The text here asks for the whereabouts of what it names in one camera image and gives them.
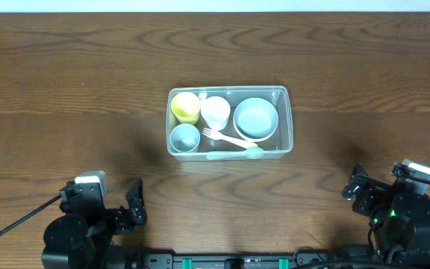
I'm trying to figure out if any yellow plastic bowl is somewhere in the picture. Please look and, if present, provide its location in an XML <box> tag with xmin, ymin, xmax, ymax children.
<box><xmin>235</xmin><ymin>126</ymin><xmax>275</xmax><ymax>143</ymax></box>

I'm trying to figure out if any yellow plastic cup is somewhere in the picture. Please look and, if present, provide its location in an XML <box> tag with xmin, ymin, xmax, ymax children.
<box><xmin>171</xmin><ymin>92</ymin><xmax>201</xmax><ymax>125</ymax></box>

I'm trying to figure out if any grey plastic cup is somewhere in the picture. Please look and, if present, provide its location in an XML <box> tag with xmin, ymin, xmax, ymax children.
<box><xmin>169</xmin><ymin>123</ymin><xmax>201</xmax><ymax>153</ymax></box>

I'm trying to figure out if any pale green plastic spoon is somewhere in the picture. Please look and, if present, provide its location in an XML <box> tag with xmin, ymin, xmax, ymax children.
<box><xmin>207</xmin><ymin>146</ymin><xmax>264</xmax><ymax>161</ymax></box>

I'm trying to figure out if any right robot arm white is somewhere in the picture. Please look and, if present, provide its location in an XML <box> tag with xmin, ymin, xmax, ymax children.
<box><xmin>341</xmin><ymin>159</ymin><xmax>430</xmax><ymax>266</ymax></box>

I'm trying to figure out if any clear plastic container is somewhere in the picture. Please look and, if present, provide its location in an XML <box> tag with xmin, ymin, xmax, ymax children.
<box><xmin>166</xmin><ymin>85</ymin><xmax>293</xmax><ymax>161</ymax></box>

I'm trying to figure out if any white plastic bowl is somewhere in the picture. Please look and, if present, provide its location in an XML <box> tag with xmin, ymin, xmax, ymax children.
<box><xmin>233</xmin><ymin>98</ymin><xmax>279</xmax><ymax>131</ymax></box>

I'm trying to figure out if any white plastic fork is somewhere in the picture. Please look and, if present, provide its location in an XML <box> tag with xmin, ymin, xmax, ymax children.
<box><xmin>202</xmin><ymin>128</ymin><xmax>258</xmax><ymax>149</ymax></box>

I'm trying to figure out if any black mounting rail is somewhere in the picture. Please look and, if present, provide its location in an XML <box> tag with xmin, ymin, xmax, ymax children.
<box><xmin>140</xmin><ymin>250</ymin><xmax>342</xmax><ymax>269</ymax></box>

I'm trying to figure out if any cream plastic cup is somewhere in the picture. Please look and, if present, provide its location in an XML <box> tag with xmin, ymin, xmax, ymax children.
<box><xmin>201</xmin><ymin>96</ymin><xmax>231</xmax><ymax>131</ymax></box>

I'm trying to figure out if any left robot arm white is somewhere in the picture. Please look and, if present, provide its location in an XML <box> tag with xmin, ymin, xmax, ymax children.
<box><xmin>41</xmin><ymin>179</ymin><xmax>148</xmax><ymax>269</ymax></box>

